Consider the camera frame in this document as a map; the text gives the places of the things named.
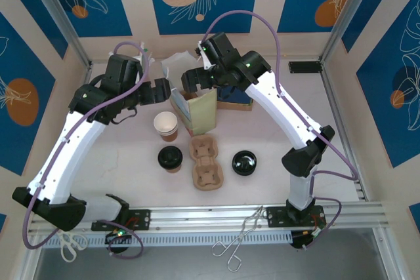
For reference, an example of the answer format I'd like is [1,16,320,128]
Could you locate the lidded brown coffee cup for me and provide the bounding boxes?
[157,146,184,174]

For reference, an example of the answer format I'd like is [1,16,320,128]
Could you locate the left controller board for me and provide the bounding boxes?
[104,226,133,245]

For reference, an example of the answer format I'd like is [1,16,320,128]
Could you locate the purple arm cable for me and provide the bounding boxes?
[201,10,359,248]
[23,41,151,250]

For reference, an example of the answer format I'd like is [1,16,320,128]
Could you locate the black rectangular wall plate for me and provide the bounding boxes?
[287,60,322,74]

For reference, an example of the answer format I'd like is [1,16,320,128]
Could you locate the grey slotted cable duct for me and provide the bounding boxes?
[41,231,293,249]

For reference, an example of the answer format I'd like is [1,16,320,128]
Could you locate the green paper gift bag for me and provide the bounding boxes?
[160,50,218,137]

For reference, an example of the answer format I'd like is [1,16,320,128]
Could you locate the dark blue paper napkin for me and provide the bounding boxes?
[218,88,250,104]

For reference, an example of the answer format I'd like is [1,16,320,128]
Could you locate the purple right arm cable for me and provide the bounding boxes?
[201,10,359,248]

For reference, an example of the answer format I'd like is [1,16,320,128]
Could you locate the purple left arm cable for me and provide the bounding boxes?
[23,41,151,250]

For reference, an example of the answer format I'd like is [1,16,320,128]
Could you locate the black plastic cup lid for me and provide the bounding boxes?
[231,150,257,176]

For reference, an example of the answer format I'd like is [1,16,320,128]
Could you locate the aluminium frame post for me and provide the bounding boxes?
[24,0,93,70]
[320,0,381,64]

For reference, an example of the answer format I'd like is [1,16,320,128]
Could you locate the metal wire tongs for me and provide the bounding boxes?
[211,205,267,273]

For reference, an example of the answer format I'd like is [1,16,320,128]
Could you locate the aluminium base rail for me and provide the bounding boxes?
[28,206,390,237]

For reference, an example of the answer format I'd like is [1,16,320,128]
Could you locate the white handled scissors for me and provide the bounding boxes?
[60,230,89,264]

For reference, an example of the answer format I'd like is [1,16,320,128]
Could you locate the right controller board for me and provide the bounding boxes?
[290,224,332,250]

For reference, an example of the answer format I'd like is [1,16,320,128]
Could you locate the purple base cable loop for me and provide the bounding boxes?
[106,224,144,260]

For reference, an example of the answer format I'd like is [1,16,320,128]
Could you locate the brown paper cup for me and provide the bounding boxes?
[153,111,180,144]

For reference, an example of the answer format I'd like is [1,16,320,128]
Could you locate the controller board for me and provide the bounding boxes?
[104,226,133,245]
[290,224,332,250]

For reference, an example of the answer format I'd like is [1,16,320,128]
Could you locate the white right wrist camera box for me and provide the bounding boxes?
[198,41,214,71]

